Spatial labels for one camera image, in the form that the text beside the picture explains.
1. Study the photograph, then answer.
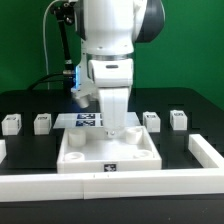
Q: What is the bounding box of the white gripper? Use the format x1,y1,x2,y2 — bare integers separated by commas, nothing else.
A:
88,58,133,138

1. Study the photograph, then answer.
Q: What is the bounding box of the white square tabletop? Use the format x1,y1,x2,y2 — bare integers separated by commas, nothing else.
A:
57,126,162,173

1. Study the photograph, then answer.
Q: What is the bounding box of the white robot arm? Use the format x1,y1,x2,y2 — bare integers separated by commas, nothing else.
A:
69,0,165,138

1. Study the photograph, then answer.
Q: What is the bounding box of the white marker sheet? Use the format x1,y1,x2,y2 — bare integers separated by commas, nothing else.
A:
52,112,142,130

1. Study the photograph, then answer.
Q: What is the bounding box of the white U-shaped obstacle fence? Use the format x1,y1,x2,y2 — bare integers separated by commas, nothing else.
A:
0,134,224,202

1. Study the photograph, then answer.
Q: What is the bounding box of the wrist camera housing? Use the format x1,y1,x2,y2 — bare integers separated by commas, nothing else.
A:
71,81,97,108

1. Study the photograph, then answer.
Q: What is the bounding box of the black cable bundle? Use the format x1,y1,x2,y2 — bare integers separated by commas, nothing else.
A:
27,72,75,92

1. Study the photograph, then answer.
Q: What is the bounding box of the white cable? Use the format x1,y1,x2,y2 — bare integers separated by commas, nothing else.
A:
42,0,63,90

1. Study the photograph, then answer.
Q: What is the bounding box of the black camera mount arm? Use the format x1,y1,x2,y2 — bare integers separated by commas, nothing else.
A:
50,2,75,75

